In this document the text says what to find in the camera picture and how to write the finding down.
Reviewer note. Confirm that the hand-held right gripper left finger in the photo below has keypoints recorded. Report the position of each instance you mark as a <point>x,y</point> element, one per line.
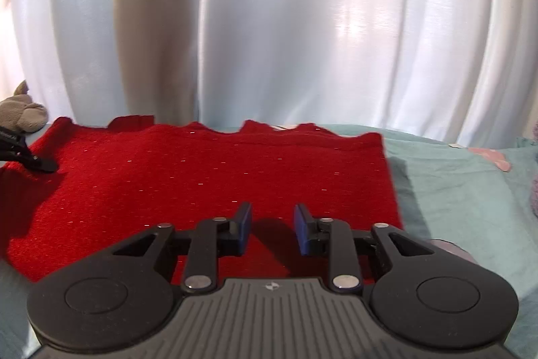
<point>241,228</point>

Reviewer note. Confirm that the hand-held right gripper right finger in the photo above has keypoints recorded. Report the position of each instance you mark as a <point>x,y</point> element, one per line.
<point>302,230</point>

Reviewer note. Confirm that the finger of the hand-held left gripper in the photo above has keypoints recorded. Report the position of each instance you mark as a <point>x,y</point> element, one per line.
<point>38,164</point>

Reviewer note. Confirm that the red knit coat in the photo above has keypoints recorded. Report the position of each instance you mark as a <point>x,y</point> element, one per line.
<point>189,174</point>

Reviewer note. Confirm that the grey plush toy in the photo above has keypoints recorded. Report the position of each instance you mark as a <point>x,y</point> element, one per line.
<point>21,113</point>

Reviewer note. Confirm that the white curtain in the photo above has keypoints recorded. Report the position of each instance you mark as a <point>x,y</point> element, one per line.
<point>273,26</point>

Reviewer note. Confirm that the purple teddy bear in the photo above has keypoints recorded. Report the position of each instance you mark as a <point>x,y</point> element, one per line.
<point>535,195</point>

